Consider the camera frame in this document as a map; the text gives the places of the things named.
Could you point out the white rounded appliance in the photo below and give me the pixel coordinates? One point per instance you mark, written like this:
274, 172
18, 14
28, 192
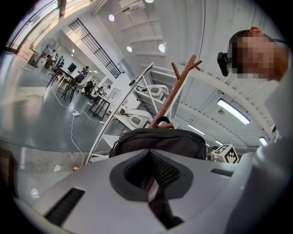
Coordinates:
137, 118
158, 91

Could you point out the black backpack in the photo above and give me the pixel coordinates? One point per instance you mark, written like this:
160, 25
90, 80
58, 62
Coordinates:
160, 141

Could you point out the black standing fan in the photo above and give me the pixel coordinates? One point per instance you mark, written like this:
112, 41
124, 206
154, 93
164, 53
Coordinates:
48, 45

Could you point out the black mesh desk chair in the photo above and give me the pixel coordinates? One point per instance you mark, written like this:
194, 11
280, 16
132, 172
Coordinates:
89, 87

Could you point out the person's head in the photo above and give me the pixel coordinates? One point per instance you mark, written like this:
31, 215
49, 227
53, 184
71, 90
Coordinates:
256, 54

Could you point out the black frame table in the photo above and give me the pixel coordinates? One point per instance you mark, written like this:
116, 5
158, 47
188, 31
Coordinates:
63, 73
100, 102

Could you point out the round ceiling light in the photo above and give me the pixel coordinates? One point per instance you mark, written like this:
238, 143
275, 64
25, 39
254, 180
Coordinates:
149, 1
161, 47
129, 48
111, 17

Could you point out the brown wooden coat rack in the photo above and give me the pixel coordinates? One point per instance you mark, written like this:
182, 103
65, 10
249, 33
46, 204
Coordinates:
174, 91

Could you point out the white metal shelving unit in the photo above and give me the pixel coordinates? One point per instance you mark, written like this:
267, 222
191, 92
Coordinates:
158, 74

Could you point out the black metal grille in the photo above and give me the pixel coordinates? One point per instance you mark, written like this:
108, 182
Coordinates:
93, 46

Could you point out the long ceiling tube light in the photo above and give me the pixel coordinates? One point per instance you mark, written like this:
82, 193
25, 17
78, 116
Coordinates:
233, 111
196, 129
263, 141

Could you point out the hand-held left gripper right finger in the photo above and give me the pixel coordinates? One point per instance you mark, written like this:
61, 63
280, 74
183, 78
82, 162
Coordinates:
206, 194

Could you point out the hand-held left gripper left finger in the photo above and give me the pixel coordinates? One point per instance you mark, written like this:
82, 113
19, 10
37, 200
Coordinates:
91, 194

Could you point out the black head camera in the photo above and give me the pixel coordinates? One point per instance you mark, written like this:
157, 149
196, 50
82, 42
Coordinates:
223, 65

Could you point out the black computer monitor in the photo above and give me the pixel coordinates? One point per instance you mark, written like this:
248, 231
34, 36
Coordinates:
72, 68

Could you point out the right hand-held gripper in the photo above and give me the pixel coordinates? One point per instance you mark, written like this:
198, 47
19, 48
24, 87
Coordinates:
226, 154

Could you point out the white paper scrap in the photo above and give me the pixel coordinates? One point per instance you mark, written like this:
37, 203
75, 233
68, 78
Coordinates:
57, 168

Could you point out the person's grey shirt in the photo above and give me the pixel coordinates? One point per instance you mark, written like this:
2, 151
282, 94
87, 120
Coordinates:
274, 109

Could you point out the cardboard box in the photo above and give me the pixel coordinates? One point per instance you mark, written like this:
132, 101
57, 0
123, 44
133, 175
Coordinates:
29, 54

